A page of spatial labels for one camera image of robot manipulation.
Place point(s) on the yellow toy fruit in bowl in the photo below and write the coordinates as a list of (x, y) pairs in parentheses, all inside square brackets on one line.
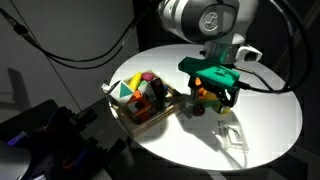
[(208, 96)]

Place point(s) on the black clamp rack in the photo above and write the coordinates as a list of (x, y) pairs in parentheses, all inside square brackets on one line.
[(45, 143)]

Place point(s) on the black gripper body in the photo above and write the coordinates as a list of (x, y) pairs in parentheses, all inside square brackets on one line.
[(226, 97)]

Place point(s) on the wooden toy tray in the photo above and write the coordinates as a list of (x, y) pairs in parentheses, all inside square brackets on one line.
[(173, 102)]

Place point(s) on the yellow toy banana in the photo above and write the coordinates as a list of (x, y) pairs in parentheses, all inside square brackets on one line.
[(135, 81)]

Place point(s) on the clear plastic lid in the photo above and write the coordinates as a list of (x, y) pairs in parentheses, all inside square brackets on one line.
[(233, 138)]

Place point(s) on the dark red apple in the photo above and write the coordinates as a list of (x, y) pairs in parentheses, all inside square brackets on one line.
[(198, 110)]

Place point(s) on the orange soft cube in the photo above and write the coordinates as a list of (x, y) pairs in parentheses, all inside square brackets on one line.
[(140, 108)]

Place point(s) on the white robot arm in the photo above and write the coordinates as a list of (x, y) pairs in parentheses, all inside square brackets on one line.
[(221, 27)]

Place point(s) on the pink toy block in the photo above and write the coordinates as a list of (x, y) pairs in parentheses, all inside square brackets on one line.
[(147, 76)]

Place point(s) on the white round table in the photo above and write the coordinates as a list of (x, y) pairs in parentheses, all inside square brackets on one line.
[(271, 123)]

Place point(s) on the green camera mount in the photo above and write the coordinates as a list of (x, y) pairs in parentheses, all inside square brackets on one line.
[(208, 72)]

